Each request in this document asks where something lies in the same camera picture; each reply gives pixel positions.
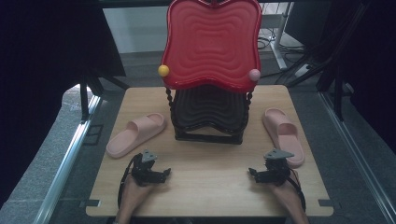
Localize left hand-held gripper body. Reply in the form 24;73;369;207
130;148;161;188

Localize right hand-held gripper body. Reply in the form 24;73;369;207
262;147;295;188

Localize right hand-held gripper black cable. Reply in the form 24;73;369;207
288;168;307;213

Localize black floor cables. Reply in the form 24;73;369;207
257;27;307;78

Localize hand-held gripper black cable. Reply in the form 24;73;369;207
117;154;142;209
288;168;307;213

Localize dark curtain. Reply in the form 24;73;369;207
321;0;396;154
0;0;127;210

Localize left hand-held gripper black cable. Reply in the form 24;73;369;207
117;154;142;209

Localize white power strip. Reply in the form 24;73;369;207
293;63;313;78

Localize metal floor rail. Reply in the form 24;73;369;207
319;91;396;224
32;94;103;224

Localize person's left hand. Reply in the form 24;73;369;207
119;177;158;216

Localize black stand leg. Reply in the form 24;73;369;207
333;70;346;122
78;74;106;123

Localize pink slipper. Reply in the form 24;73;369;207
262;107;305;169
106;112;167;160

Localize person's right hand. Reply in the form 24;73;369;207
266;180;305;214

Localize white metal stand leg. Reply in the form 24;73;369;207
261;2;295;71

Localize red and black shoe rack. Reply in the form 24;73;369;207
160;0;263;146

